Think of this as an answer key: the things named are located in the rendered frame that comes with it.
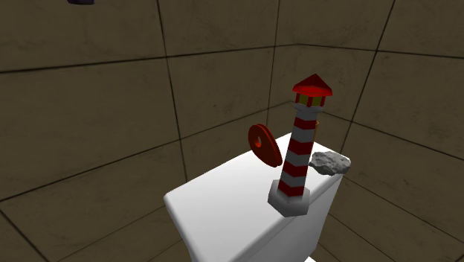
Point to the red white striped lighthouse figure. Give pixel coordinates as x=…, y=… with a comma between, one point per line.
x=299, y=152

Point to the orange object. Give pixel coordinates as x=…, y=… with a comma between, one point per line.
x=316, y=127

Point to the grey rock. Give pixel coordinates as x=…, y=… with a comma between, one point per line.
x=329, y=163

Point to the dark purple object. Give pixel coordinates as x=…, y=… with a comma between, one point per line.
x=81, y=1

